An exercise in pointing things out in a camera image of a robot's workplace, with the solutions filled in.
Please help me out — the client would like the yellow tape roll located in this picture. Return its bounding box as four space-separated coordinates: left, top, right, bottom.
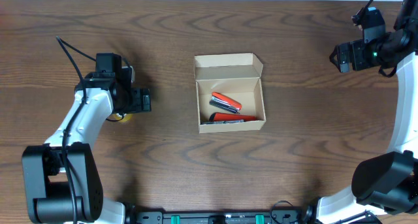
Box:
110 114 133 123

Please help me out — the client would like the green black whiteboard marker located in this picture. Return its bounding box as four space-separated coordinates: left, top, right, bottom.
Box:
202 120 244 125

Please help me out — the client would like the red stapler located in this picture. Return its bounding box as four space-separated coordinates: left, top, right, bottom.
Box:
209 92 242 114

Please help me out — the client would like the red utility knife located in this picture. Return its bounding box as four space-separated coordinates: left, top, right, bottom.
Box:
209 112 257 121

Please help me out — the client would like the cardboard box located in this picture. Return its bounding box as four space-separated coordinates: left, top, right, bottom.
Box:
194 53 266 133

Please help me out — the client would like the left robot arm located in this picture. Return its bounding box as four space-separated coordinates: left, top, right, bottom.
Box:
22 53 152 223

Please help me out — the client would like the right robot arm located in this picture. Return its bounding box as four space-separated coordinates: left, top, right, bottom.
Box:
304 0 417 223

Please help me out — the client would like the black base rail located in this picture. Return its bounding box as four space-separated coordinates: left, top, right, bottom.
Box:
125 208 308 224

